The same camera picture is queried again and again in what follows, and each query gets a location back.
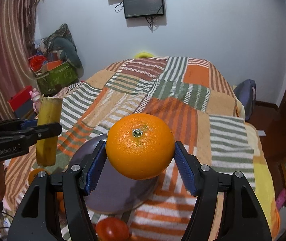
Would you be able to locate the red box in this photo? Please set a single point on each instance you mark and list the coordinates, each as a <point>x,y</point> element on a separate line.
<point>20,98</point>

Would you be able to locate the striped patchwork blanket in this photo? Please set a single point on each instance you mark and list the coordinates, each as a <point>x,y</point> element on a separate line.
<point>155,111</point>

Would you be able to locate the grey-green plush toy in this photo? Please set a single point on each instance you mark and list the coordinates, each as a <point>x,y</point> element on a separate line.
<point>62,44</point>

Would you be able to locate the pink toy bottle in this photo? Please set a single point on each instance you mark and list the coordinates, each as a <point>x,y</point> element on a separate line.
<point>36,98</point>

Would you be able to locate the large orange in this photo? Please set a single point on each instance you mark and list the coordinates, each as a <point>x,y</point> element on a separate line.
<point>140,146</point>

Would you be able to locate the yellow pillow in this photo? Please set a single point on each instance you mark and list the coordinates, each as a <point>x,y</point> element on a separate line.
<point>143,55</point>

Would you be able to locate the blue-purple bag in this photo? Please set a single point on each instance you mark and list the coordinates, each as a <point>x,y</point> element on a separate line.
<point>246,94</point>

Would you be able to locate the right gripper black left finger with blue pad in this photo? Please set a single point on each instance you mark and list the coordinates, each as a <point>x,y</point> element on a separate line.
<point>37,215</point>

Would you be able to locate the yellow-green sugarcane piece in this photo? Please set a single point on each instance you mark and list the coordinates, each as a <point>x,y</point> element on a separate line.
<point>50,112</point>

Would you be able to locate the striped red curtain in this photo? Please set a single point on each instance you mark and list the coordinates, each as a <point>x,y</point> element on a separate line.
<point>17,30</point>

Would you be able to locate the red plastic bag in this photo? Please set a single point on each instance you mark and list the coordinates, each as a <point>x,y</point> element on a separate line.
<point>36,62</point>

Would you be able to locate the green patterned storage box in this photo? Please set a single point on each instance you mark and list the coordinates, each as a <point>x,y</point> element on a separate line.
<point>52,81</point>

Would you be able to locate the camouflage cushion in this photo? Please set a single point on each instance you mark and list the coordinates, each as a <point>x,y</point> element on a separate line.
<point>62,32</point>

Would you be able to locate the red tomato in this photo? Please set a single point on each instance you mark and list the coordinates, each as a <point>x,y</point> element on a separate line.
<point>112,229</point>

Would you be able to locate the round dark purple plate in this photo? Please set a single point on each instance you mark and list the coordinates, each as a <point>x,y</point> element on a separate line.
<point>115,193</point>

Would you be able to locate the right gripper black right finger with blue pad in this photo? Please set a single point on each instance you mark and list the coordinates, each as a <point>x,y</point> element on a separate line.
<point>242,216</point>

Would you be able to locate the wall-mounted black monitor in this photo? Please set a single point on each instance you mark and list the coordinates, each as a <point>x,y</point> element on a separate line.
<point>143,8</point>

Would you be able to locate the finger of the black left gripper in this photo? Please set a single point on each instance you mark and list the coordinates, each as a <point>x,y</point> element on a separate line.
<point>34,132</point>

